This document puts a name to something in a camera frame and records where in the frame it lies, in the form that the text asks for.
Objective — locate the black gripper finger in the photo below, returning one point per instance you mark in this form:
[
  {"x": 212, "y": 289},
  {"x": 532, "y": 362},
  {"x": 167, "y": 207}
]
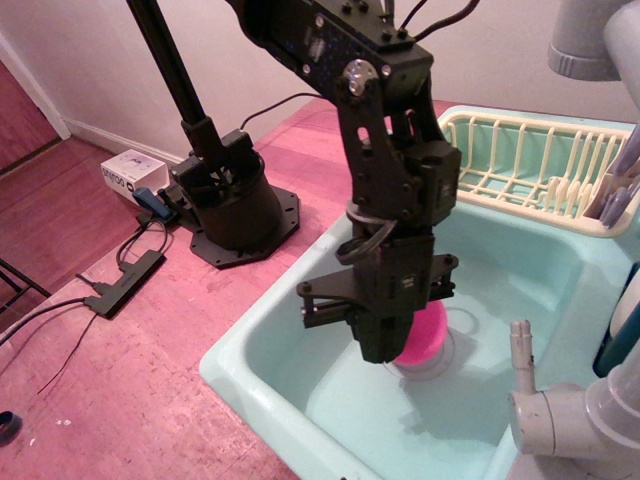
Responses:
[
  {"x": 396, "y": 332},
  {"x": 367, "y": 331}
]

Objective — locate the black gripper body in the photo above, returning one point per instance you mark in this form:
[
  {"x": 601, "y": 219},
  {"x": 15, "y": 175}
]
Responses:
[{"x": 384, "y": 281}]

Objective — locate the pink plastic cup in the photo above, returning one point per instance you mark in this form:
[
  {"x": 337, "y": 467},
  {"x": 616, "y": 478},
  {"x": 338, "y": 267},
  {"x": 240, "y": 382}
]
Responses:
[{"x": 427, "y": 335}]

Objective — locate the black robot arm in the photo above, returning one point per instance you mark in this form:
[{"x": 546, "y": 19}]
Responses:
[{"x": 404, "y": 172}]

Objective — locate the teal toy sink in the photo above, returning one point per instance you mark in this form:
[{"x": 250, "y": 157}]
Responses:
[{"x": 309, "y": 394}]

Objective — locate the cream dish rack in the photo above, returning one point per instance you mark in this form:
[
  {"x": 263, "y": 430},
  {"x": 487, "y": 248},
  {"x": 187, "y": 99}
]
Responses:
[{"x": 544, "y": 168}]

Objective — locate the grey toy faucet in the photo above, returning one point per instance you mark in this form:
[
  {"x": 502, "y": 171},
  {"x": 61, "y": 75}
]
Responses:
[{"x": 568, "y": 432}]

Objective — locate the lavender utensils in rack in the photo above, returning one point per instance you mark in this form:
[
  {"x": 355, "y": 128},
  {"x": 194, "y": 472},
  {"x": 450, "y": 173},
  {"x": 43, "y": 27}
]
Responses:
[{"x": 620, "y": 188}]

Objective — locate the black USB hub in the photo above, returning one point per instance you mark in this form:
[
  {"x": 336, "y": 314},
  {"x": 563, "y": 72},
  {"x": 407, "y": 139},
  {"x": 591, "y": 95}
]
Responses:
[{"x": 113, "y": 297}]

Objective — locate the blue clamp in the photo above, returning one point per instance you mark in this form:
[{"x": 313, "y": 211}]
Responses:
[{"x": 145, "y": 198}]

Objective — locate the white Oculus box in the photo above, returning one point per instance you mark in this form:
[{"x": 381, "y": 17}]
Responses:
[{"x": 130, "y": 170}]

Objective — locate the black tape roll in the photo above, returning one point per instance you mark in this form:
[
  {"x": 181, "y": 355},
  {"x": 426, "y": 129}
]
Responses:
[{"x": 10, "y": 427}]

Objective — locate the black metal chair frame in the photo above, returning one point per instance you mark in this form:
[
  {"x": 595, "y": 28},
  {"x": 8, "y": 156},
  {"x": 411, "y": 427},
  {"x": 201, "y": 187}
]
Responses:
[{"x": 19, "y": 283}]

